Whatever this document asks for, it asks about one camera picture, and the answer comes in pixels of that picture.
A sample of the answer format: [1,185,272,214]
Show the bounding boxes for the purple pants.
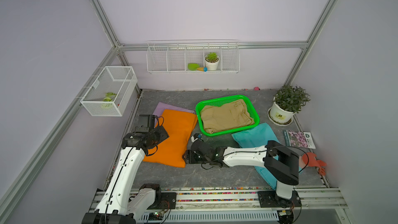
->
[153,102,198,127]

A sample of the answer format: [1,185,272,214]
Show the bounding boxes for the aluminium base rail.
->
[89,187,354,224]

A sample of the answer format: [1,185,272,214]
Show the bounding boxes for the white plant pot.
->
[271,102,295,123]

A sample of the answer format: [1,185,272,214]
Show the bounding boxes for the white wire side basket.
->
[80,66,137,117]

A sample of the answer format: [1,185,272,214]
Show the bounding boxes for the green plastic basket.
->
[195,95,260,137]

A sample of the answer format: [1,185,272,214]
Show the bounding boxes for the flower cover booklet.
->
[283,130,316,149]

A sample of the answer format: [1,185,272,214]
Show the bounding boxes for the green leafy plant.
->
[274,85,310,113]

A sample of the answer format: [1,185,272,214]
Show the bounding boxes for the khaki pants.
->
[200,99,255,134]

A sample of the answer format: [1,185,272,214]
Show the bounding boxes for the white wire wall shelf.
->
[146,41,240,74]

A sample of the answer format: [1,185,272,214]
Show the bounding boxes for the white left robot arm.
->
[82,115,169,224]

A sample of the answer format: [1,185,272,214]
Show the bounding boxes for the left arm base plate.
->
[148,192,177,210]

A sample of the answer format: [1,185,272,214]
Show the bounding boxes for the red hand-shaped toy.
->
[299,152,327,176]

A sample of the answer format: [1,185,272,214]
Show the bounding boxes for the orange pants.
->
[144,110,198,168]

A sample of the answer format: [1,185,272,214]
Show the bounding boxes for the green item in side basket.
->
[101,92,117,109]

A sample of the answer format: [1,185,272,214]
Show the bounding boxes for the teal folded pants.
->
[232,123,287,191]

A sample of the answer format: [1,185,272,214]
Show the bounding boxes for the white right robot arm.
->
[182,134,300,200]

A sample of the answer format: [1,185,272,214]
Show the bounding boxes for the small potted succulent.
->
[205,52,220,71]

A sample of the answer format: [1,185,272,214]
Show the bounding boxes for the green toy on shelf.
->
[188,63,207,72]

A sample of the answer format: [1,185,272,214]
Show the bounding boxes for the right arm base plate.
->
[258,190,302,209]

